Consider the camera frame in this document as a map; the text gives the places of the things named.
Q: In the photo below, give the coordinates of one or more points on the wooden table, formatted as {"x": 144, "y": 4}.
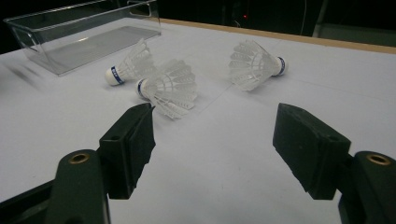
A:
{"x": 311, "y": 39}

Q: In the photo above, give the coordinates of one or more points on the white shuttlecock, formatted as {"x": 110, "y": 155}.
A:
{"x": 134, "y": 63}
{"x": 252, "y": 65}
{"x": 171, "y": 87}

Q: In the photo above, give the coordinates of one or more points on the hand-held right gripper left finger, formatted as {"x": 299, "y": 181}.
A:
{"x": 127, "y": 149}

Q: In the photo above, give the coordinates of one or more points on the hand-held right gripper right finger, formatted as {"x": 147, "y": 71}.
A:
{"x": 308, "y": 149}

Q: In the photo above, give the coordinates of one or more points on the clear plastic tray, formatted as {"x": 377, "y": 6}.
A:
{"x": 93, "y": 46}

